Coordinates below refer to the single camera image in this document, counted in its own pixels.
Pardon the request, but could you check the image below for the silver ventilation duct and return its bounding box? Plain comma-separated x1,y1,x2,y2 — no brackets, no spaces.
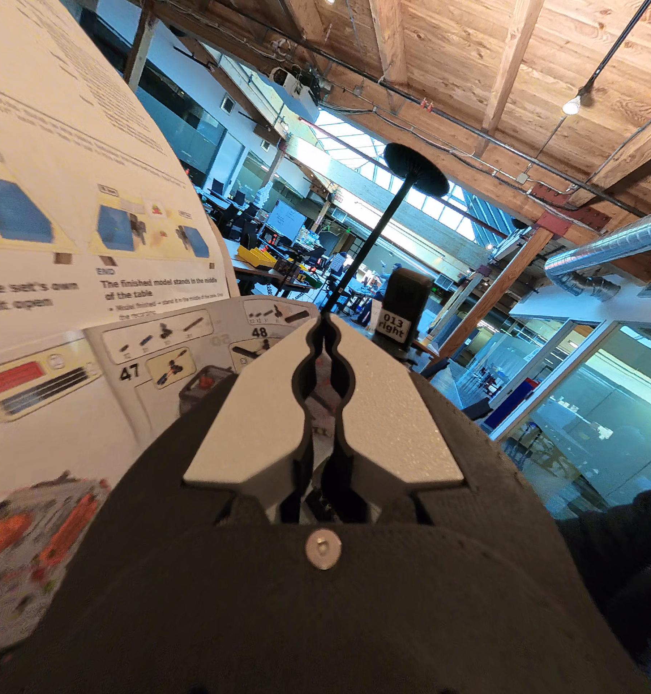
544,205,651,303

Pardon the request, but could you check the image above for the white board screen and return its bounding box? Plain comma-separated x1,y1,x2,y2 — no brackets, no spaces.
265,200,308,243

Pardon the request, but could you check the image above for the ceiling spot lamp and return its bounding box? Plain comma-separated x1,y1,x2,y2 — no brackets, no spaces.
561,88,595,118

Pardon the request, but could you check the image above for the white instruction booklet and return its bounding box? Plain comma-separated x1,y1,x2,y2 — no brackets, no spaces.
0,295,326,673

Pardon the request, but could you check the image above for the white task instruction sheet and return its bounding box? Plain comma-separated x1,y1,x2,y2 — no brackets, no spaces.
0,0,240,361

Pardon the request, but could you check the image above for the black pole with round disc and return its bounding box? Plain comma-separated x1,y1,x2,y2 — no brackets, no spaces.
320,142,450,322

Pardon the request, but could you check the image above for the yellow parts bin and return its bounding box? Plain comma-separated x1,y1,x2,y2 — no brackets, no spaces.
236,245,278,271

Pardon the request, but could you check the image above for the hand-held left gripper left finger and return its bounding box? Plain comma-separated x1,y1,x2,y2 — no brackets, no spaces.
183,317,327,522

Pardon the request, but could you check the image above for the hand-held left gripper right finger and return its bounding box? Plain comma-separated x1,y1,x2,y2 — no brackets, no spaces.
325,314,466,521

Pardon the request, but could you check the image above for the white ceiling unit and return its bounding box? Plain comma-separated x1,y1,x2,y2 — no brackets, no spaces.
268,65,324,107

